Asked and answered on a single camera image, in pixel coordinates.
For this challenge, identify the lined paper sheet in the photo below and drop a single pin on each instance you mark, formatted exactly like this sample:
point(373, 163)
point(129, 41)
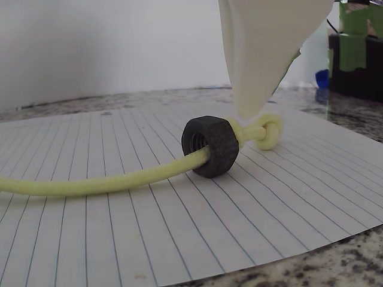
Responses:
point(269, 194)

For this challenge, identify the black hex nut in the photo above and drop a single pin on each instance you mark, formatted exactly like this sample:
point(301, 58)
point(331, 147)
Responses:
point(221, 143)

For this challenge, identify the small blue object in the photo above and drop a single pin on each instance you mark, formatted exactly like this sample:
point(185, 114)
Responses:
point(321, 79)

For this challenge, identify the black box with green tape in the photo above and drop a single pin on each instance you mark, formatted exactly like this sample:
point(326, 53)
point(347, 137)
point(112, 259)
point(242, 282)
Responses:
point(371, 74)

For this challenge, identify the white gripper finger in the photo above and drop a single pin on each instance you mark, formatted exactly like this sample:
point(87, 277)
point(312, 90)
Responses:
point(263, 45)

